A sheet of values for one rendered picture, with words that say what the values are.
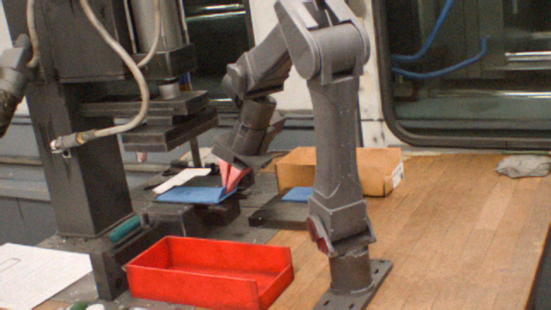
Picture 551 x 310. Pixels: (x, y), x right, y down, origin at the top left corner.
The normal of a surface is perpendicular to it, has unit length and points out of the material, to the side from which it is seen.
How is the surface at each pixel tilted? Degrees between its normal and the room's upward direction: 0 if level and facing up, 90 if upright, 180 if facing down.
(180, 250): 90
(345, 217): 98
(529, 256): 0
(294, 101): 90
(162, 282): 90
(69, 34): 90
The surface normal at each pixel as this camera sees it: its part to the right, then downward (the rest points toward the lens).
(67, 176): -0.46, 0.32
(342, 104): 0.44, 0.33
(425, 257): -0.15, -0.95
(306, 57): -0.89, 0.25
